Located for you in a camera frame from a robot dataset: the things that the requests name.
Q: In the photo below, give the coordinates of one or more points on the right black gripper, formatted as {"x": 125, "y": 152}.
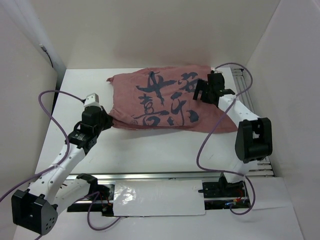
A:
{"x": 202, "y": 85}

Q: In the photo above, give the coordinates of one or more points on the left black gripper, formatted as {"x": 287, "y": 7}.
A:
{"x": 108, "y": 122}

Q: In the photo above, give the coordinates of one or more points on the pink red printed pillowcase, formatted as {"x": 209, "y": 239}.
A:
{"x": 162, "y": 98}

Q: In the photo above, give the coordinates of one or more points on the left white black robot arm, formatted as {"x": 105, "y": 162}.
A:
{"x": 37, "y": 208}

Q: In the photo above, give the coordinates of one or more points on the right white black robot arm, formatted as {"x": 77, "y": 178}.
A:
{"x": 253, "y": 140}

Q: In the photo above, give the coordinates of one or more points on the white cover plate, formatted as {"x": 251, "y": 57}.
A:
{"x": 157, "y": 198}

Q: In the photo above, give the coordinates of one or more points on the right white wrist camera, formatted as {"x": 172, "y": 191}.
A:
{"x": 217, "y": 71}

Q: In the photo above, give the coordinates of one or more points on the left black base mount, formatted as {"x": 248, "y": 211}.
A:
{"x": 100, "y": 199}

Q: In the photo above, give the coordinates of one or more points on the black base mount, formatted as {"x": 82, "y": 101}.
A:
{"x": 221, "y": 195}
{"x": 100, "y": 199}

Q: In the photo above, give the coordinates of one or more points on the aluminium rail front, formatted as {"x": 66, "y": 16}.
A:
{"x": 156, "y": 176}

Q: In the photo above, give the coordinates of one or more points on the aluminium rail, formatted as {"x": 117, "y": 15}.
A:
{"x": 156, "y": 176}
{"x": 242, "y": 81}

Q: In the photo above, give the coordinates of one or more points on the small wall cable plug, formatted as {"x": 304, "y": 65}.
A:
{"x": 47, "y": 53}

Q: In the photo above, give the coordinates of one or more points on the aluminium rail right side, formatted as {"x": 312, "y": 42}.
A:
{"x": 242, "y": 81}

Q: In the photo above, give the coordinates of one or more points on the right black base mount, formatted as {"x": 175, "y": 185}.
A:
{"x": 221, "y": 195}

